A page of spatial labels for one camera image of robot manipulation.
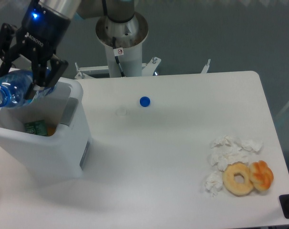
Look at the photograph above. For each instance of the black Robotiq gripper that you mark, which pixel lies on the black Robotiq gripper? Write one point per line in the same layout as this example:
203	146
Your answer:
42	29

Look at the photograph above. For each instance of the clear blue plastic bottle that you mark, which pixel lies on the clear blue plastic bottle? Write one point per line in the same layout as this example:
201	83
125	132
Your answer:
14	86

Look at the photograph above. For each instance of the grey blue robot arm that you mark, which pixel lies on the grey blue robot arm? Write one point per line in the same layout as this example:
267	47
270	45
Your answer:
117	10

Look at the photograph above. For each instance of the white trash can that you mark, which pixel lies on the white trash can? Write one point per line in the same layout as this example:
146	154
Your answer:
63	154

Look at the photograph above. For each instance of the blue bottle cap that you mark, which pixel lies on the blue bottle cap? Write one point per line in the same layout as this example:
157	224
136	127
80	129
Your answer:
144	101

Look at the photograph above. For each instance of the green carton in bin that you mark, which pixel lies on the green carton in bin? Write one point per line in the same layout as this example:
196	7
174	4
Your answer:
36	127

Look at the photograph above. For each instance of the orange item in bin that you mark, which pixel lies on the orange item in bin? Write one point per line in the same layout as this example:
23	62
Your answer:
50	130

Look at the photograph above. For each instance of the crumpled white tissue middle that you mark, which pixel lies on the crumpled white tissue middle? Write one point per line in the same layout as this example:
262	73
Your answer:
223	158

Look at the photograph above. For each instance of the crumpled white tissue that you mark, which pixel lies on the crumpled white tissue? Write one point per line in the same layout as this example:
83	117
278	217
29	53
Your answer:
249	145
214	183
223	158

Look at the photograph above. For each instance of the crumpled white tissue upper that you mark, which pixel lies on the crumpled white tissue upper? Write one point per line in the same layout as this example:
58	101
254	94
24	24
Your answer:
249	145

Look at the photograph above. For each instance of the crumpled white tissue lower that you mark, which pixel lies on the crumpled white tissue lower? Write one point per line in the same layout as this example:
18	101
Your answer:
214	183

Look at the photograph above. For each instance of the glazed twisted pastry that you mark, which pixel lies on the glazed twisted pastry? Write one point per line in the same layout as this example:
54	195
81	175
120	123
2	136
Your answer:
260	175

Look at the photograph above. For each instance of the ring donut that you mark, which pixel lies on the ring donut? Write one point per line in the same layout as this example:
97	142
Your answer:
236	179

